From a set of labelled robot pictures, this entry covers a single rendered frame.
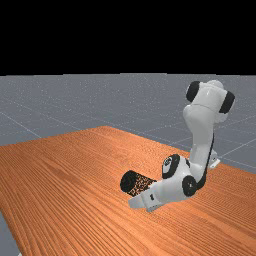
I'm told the dark mesh basket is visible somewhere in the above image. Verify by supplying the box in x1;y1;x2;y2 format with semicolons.
119;169;158;198

